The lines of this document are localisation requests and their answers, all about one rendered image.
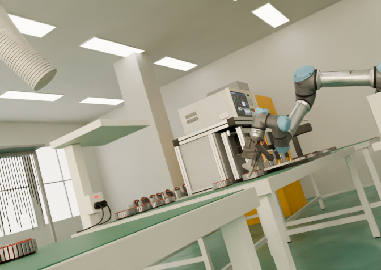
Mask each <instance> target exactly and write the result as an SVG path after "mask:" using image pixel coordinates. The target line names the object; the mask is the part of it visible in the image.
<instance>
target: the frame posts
mask: <svg viewBox="0 0 381 270"><path fill-rule="evenodd" d="M235 129H236V132H237V134H238V137H239V141H240V144H241V147H242V149H243V146H245V142H246V138H245V135H244V132H243V128H242V126H239V127H236V128H235ZM221 136H222V140H223V143H224V146H225V149H226V153H227V156H228V159H229V162H230V165H231V168H232V172H233V174H234V178H235V180H236V179H240V178H242V177H241V175H240V172H239V168H238V165H237V162H236V159H235V156H234V152H233V150H232V147H231V143H230V140H229V137H228V136H227V133H226V132H223V133H221ZM280 155H281V158H282V161H283V163H285V162H287V160H286V157H285V153H280Z"/></svg>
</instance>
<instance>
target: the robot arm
mask: <svg viewBox="0 0 381 270"><path fill-rule="evenodd" d="M293 77H294V79H293V81H294V87H295V98H296V100H295V103H294V108H293V110H292V111H291V113H290V114H289V116H288V117H287V116H283V115H274V114H270V113H269V110H268V109H265V108H256V109H255V113H254V115H253V121H252V126H251V131H250V136H249V137H248V136H246V142H245V146H243V152H242V158H245V159H249V160H248V163H244V164H243V165H242V167H243V168H244V169H246V170H248V171H249V175H248V177H250V176H251V175H252V174H253V171H255V170H257V165H258V161H259V156H260V152H261V153H263V154H264V155H265V156H266V158H267V160H269V161H272V160H273V159H274V156H273V154H271V153H269V152H268V151H267V150H266V149H265V148H263V147H262V146H261V145H260V144H259V141H262V142H263V138H264V136H265V131H266V128H269V129H272V133H273V139H274V146H275V149H276V151H277V152H278V153H286V152H288V151H289V149H290V145H289V142H290V141H291V139H292V137H293V135H294V134H295V132H296V130H297V129H298V127H299V125H300V123H301V122H302V120H303V118H304V116H305V115H306V114H307V113H309V111H310V110H311V108H312V106H313V104H314V101H315V98H316V90H320V89H321V88H322V87H350V86H370V87H371V88H375V89H376V90H375V92H374V94H376V93H378V92H381V62H380V63H378V64H377V66H373V67H372V68H371V69H369V70H346V71H323V72H322V71H320V70H319V69H315V68H314V67H313V66H310V65H307V66H302V67H300V68H298V69H296V71H295V72H294V74H293ZM254 141H255V143H254Z"/></svg>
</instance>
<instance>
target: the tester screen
mask: <svg viewBox="0 0 381 270"><path fill-rule="evenodd" d="M230 93H231V96H232V99H233V102H234V105H235V108H236V111H239V110H238V107H241V108H242V111H239V112H244V113H245V111H244V108H249V106H243V104H242V102H247V98H246V96H245V94H238V93H235V92H230ZM238 115H242V116H251V115H246V114H238Z"/></svg>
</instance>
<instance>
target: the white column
mask: <svg viewBox="0 0 381 270"><path fill-rule="evenodd" d="M113 65H114V68H115V72H116V76H117V80H118V83H119V86H120V90H121V94H122V98H123V101H124V104H125V108H126V112H127V115H128V119H142V120H149V122H150V126H148V127H146V128H143V129H141V130H139V131H136V132H134V133H133V137H134V140H135V143H136V147H137V151H138V155H139V159H140V161H141V166H142V169H143V173H144V176H145V180H146V184H147V187H148V190H149V194H150V195H156V193H161V192H164V191H165V190H166V189H169V190H171V191H172V190H173V189H174V188H175V187H178V188H180V187H181V186H182V185H183V184H185V183H184V179H183V175H182V173H181V169H180V165H179V161H178V159H177V155H176V151H175V148H174V146H173V142H172V140H174V136H173V133H172V129H171V126H170V122H169V119H168V116H167V112H166V109H165V106H164V102H163V99H162V95H161V92H160V89H159V85H158V81H157V79H156V75H155V71H154V68H153V65H152V62H151V58H150V56H149V55H146V54H142V53H136V52H133V53H132V54H130V55H128V56H126V57H123V58H122V59H120V60H118V61H116V62H114V63H113Z"/></svg>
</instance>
